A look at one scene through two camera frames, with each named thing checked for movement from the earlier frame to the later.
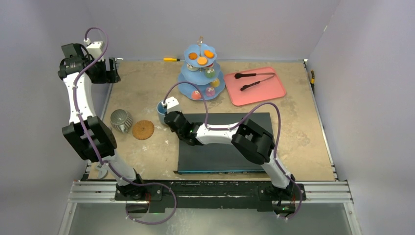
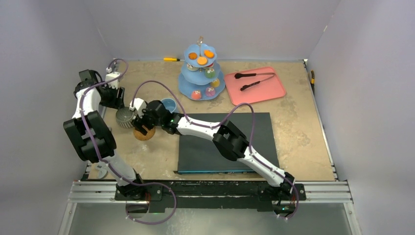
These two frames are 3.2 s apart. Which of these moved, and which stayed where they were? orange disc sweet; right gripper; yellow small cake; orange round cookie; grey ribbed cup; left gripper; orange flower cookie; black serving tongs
Moved: left gripper; right gripper; grey ribbed cup
Stayed: yellow small cake; orange flower cookie; orange round cookie; orange disc sweet; black serving tongs
